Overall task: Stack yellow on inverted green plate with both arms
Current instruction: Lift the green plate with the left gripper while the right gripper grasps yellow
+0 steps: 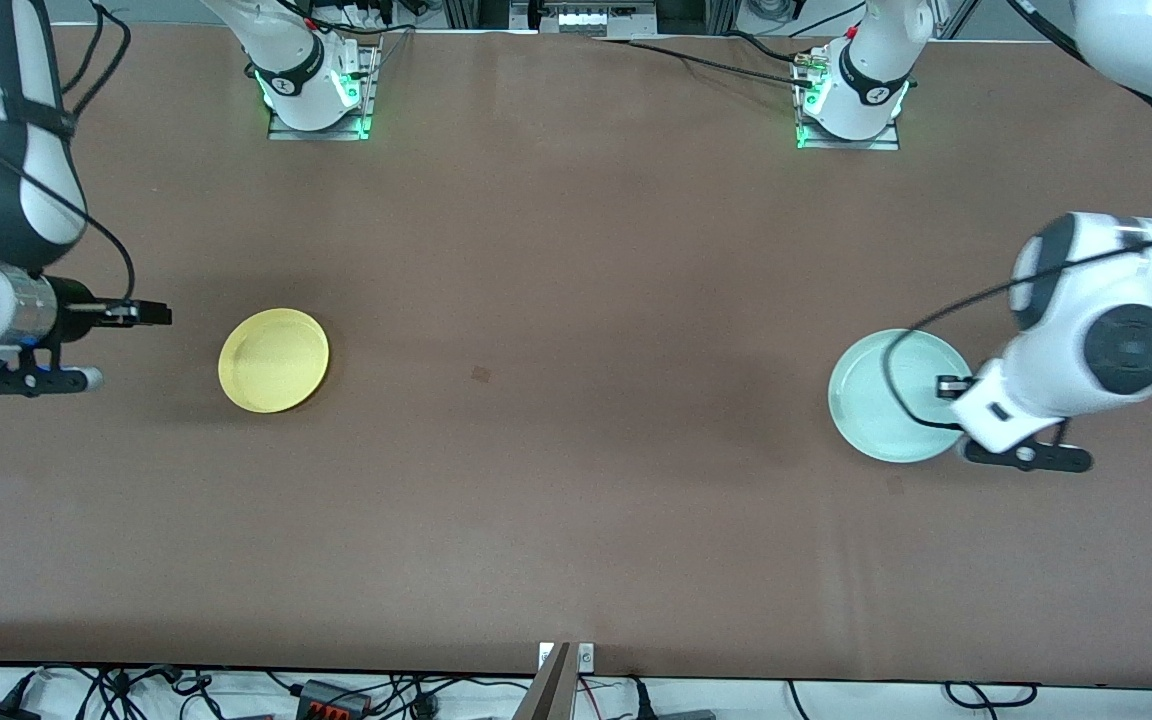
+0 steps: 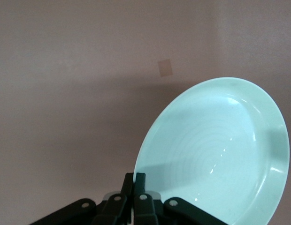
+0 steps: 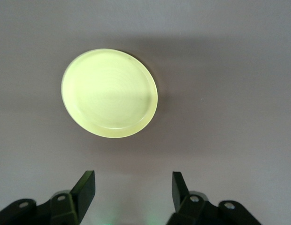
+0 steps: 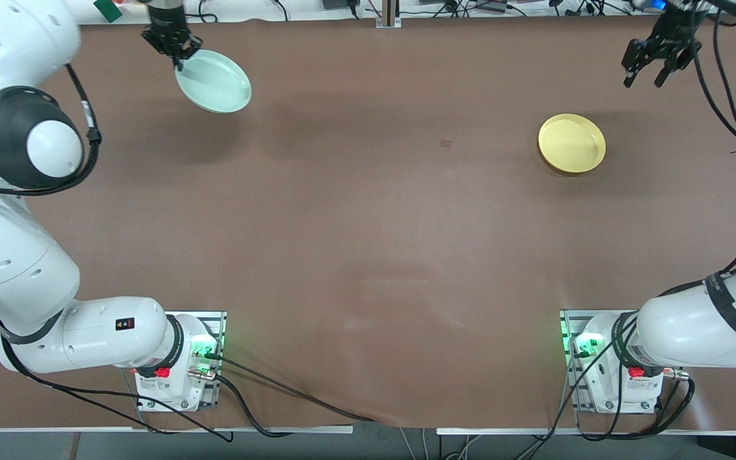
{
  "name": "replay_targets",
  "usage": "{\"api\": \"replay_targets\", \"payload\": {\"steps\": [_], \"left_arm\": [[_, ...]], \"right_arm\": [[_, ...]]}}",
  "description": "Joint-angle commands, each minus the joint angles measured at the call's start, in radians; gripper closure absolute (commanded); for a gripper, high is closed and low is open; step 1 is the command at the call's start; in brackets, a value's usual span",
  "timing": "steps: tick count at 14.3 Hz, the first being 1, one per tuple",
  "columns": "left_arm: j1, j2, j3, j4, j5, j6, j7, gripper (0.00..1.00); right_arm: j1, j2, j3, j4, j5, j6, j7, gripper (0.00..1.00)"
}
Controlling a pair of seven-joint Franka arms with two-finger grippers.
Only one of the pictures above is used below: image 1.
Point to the yellow plate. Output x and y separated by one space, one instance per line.
274 360

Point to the brown wooden post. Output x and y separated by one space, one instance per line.
548 695

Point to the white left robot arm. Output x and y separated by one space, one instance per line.
1116 300

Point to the white terminal block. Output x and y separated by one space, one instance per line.
591 22

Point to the small metal table bracket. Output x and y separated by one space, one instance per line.
586 657

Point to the black orange power strip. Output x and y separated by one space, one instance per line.
331 697

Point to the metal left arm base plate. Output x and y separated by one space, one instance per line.
851 144

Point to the black floor plug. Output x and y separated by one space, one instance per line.
641 700

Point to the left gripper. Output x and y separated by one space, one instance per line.
952 386

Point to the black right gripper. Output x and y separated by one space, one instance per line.
74 305

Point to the pale green plate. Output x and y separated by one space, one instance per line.
871 400

